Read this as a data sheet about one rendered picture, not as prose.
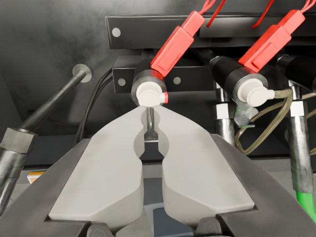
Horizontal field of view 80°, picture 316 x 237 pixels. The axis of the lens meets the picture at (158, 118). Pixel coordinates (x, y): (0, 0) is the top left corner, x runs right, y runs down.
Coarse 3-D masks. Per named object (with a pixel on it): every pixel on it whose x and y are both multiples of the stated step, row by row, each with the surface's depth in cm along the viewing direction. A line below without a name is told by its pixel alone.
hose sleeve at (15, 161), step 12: (0, 156) 14; (12, 156) 14; (24, 156) 15; (0, 168) 14; (12, 168) 14; (0, 180) 14; (12, 180) 15; (0, 192) 14; (12, 192) 15; (0, 204) 14
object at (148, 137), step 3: (144, 135) 17; (147, 135) 17; (150, 135) 17; (153, 135) 17; (156, 135) 17; (144, 138) 16; (147, 138) 16; (150, 138) 16; (153, 138) 16; (156, 138) 16; (144, 141) 16; (147, 141) 16; (150, 141) 16; (153, 141) 16; (156, 141) 16
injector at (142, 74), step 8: (144, 48) 27; (152, 48) 28; (144, 56) 22; (152, 56) 23; (144, 64) 17; (136, 72) 17; (144, 72) 15; (152, 72) 15; (136, 80) 14; (144, 80) 14; (152, 80) 14; (160, 80) 14; (136, 88) 14; (136, 104) 15; (160, 104) 15
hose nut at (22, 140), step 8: (8, 128) 15; (16, 128) 16; (24, 128) 16; (8, 136) 14; (16, 136) 14; (24, 136) 15; (32, 136) 15; (0, 144) 15; (8, 144) 14; (16, 144) 14; (24, 144) 15; (32, 144) 16; (24, 152) 15
